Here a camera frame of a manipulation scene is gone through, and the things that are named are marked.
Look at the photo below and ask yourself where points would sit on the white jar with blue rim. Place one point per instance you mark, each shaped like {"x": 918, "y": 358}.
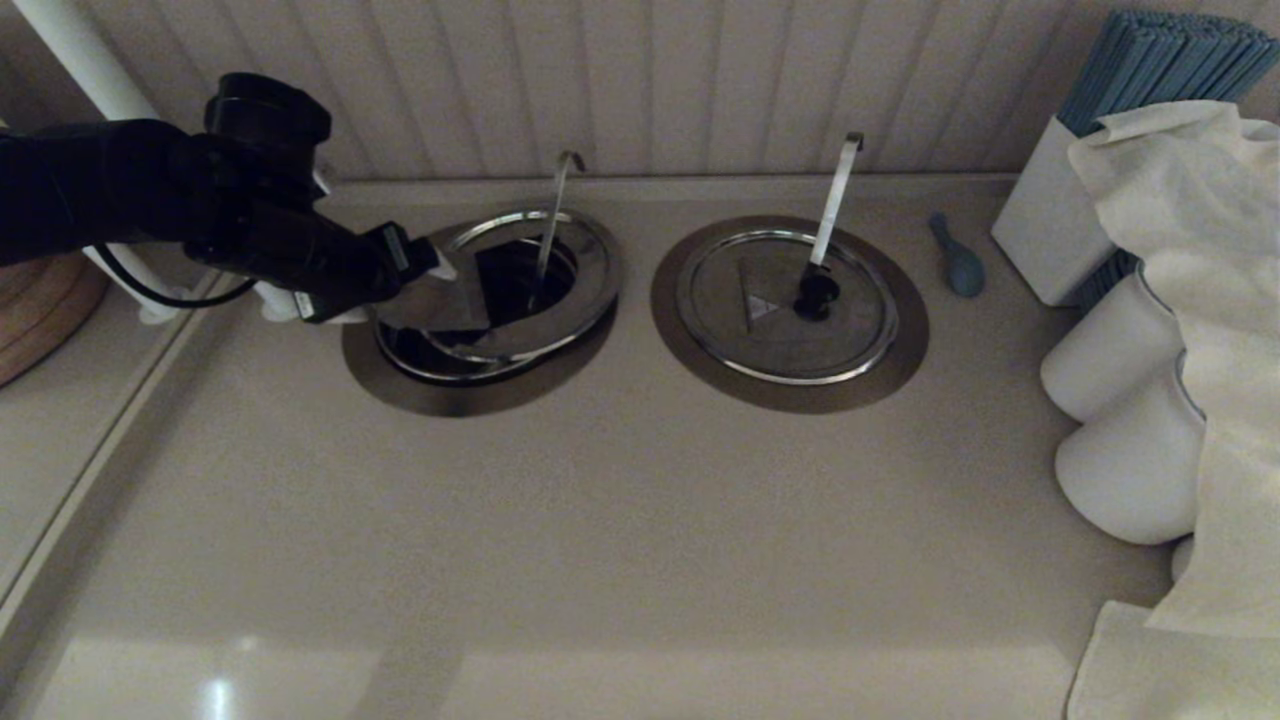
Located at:
{"x": 1100, "y": 360}
{"x": 1130, "y": 470}

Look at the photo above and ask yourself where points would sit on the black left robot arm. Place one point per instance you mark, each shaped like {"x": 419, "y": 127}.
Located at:
{"x": 100, "y": 190}

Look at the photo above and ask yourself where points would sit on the white rectangular holder box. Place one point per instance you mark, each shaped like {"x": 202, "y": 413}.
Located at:
{"x": 1040, "y": 220}

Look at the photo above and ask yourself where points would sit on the blue straws bundle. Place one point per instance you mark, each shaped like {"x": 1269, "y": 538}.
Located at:
{"x": 1160, "y": 60}

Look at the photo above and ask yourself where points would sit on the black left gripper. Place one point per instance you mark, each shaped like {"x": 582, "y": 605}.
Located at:
{"x": 310, "y": 260}

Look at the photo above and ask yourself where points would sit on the bronze round well collar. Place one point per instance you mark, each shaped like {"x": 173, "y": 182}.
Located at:
{"x": 790, "y": 400}
{"x": 480, "y": 402}

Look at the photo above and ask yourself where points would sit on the hinged steel lid black knob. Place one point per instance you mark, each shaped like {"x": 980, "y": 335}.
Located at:
{"x": 590, "y": 290}
{"x": 760, "y": 350}

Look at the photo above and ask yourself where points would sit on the small blue spoon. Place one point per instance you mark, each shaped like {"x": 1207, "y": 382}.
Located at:
{"x": 965, "y": 272}

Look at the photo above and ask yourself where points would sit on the white cotton cloth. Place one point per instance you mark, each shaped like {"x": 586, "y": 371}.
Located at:
{"x": 1180, "y": 680}
{"x": 1235, "y": 300}

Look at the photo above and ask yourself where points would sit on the long white round pole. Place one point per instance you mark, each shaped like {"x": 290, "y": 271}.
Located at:
{"x": 80, "y": 60}

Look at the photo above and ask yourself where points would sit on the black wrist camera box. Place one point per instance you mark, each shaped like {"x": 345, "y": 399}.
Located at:
{"x": 400, "y": 250}

